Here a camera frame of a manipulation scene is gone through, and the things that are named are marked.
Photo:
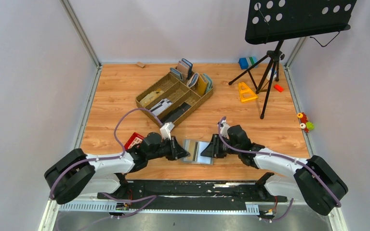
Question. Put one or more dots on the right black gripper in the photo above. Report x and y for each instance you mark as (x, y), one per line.
(217, 146)

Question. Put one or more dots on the tan card in basket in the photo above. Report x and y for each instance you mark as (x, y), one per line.
(150, 97)

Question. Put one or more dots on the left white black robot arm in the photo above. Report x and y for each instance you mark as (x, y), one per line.
(79, 173)

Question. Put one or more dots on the yellow triangular toy block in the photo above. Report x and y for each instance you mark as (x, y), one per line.
(246, 94)

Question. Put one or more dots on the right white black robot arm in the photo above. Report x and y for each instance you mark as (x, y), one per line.
(311, 180)

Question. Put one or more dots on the red green toy figure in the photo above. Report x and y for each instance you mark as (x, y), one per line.
(305, 124)

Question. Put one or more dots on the blue green toy block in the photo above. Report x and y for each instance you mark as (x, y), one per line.
(247, 62)

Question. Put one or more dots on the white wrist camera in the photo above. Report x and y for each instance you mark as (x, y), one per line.
(223, 129)
(166, 129)

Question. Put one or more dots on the woven divided basket tray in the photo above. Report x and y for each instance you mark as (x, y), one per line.
(176, 91)

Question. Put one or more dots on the yellow card holder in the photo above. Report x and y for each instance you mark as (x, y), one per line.
(201, 84)

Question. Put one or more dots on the small red toy brick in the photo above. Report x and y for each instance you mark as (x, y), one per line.
(278, 88)

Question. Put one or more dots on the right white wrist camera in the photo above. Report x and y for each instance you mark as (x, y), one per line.
(223, 129)

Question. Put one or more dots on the gold card magnetic stripe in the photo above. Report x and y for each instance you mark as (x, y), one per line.
(192, 148)

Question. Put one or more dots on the small cardboard scrap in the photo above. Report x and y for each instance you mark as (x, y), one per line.
(140, 64)

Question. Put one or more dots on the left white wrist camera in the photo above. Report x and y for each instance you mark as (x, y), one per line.
(166, 129)

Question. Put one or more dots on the black music stand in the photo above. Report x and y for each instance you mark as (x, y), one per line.
(280, 20)

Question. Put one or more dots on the blue tan card holder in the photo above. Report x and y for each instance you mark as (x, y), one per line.
(185, 68)

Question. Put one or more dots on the black white cards stack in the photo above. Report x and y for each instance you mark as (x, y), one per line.
(162, 105)

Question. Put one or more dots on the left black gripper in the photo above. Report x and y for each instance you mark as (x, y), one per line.
(174, 147)

